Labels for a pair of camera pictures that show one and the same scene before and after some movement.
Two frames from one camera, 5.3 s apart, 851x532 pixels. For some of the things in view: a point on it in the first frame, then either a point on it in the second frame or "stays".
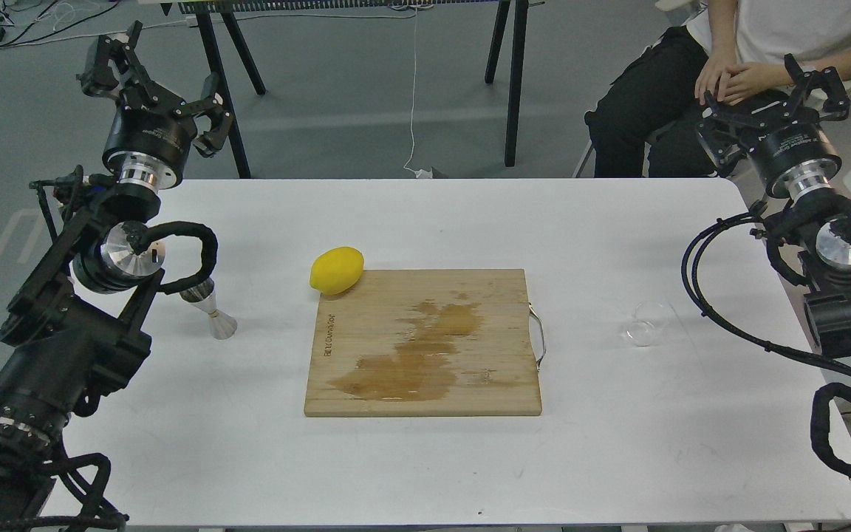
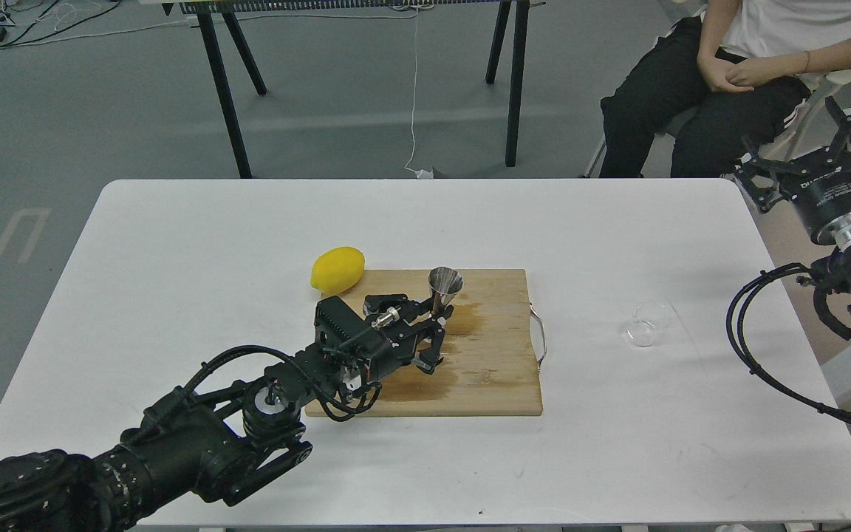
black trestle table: (510, 26) stays
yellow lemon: (336, 270) stays
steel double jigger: (202, 296) to (445, 283)
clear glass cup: (648, 318) stays
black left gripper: (152, 131) to (352, 338)
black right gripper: (793, 154) to (832, 193)
